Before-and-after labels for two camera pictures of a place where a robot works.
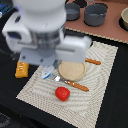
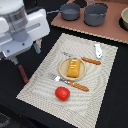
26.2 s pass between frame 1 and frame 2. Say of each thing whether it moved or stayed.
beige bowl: stayed
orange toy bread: moved
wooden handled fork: stayed
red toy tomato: stayed
